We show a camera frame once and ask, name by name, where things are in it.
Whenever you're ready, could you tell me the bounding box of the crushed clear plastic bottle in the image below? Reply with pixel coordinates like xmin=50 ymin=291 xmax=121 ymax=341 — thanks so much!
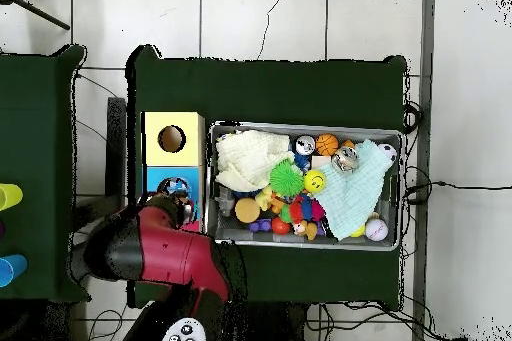
xmin=157 ymin=176 xmax=194 ymax=200

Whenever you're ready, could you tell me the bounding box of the wooden box with three holes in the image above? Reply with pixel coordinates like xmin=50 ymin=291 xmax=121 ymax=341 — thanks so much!
xmin=141 ymin=111 xmax=206 ymax=234

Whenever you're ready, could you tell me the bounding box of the cream yellow waffle cloth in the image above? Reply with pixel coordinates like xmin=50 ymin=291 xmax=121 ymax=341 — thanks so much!
xmin=214 ymin=129 xmax=296 ymax=192

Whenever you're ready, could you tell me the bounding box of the green spiky toy with eyes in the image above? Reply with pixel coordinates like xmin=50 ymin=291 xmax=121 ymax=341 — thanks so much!
xmin=268 ymin=157 xmax=306 ymax=198

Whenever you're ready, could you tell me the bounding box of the orange round foam ball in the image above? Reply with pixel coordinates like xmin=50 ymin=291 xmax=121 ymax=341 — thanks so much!
xmin=234 ymin=197 xmax=262 ymax=224

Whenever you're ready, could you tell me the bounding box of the yellow smiley ball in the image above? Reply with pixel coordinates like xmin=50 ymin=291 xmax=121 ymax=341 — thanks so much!
xmin=303 ymin=169 xmax=328 ymax=194

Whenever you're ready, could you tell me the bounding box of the colourful spiky caterpillar toy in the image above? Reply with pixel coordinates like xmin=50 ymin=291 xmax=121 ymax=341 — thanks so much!
xmin=278 ymin=194 xmax=326 ymax=224

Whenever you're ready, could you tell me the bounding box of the orange toy basketball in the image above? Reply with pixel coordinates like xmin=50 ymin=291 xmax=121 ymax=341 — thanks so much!
xmin=314 ymin=133 xmax=340 ymax=157

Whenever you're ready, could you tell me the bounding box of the dark green table cloth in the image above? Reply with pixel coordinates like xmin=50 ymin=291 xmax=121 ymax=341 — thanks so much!
xmin=125 ymin=44 xmax=408 ymax=310

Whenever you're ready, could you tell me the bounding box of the mint green waffle cloth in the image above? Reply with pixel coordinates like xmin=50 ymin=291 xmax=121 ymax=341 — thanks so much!
xmin=313 ymin=138 xmax=395 ymax=241

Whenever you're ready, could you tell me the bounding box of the white baseball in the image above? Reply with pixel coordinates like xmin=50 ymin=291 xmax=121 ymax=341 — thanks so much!
xmin=364 ymin=218 xmax=389 ymax=242

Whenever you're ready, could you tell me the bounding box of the green cloth side table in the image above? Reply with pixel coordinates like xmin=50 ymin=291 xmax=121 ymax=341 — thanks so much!
xmin=0 ymin=44 xmax=91 ymax=304

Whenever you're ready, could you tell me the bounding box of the yellow plastic cup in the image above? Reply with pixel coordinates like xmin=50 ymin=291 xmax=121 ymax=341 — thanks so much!
xmin=0 ymin=182 xmax=24 ymax=212

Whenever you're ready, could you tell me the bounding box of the blue plastic cup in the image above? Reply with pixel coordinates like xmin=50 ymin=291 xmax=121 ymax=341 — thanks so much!
xmin=0 ymin=253 xmax=29 ymax=289

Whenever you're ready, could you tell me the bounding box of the black tripod leg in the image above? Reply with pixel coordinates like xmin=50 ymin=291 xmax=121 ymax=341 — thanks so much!
xmin=0 ymin=0 xmax=72 ymax=32

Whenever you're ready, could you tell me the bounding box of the silver wire mesh bin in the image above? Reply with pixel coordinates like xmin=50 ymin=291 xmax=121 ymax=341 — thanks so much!
xmin=205 ymin=120 xmax=404 ymax=252

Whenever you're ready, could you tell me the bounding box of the coiled black cable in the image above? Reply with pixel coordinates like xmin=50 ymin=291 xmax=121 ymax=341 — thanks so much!
xmin=401 ymin=100 xmax=424 ymax=134

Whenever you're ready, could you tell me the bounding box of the black cable with plug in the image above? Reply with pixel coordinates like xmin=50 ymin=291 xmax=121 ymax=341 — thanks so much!
xmin=403 ymin=164 xmax=512 ymax=206

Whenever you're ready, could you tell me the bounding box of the black cable bundle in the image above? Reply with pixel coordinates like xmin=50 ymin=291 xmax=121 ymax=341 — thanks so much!
xmin=305 ymin=300 xmax=469 ymax=341

